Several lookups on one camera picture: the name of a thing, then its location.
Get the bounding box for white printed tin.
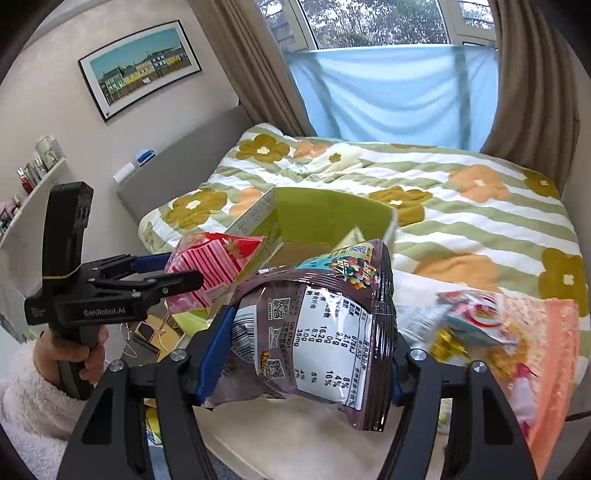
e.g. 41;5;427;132
35;135;64;169

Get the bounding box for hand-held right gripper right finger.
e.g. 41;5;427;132
383;332;539;480

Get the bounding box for floral striped quilt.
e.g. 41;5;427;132
139;124;580;324

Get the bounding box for white bed sheet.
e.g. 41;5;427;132
194;270;462;480

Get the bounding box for grey headboard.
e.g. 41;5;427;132
115;107;254;224

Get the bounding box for pink strawberry snack packet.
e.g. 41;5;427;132
165;232;266;320

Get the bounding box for framed wall picture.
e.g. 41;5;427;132
78;20;202;121

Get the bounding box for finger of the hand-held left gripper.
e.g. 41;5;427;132
90;270;205;302
83;253;174;278

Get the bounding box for window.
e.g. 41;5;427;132
256;0;499;51

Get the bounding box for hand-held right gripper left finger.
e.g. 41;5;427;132
58;305;238;480

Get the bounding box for gold wrapped candies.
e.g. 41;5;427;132
429;328;472;363

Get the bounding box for white wall shelf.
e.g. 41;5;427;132
0;157;77;250

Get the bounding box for person's left hand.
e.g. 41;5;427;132
32;324;110;388

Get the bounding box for brown snack bag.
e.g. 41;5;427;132
203;239;399;432

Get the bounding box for orange floral towel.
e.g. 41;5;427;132
501;293;581;462

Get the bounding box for white and red snack packet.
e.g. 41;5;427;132
436;291;518;347

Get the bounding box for light blue cloth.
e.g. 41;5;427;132
284;44;499;151

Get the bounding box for green printed cardboard box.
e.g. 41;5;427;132
178;186;399;337

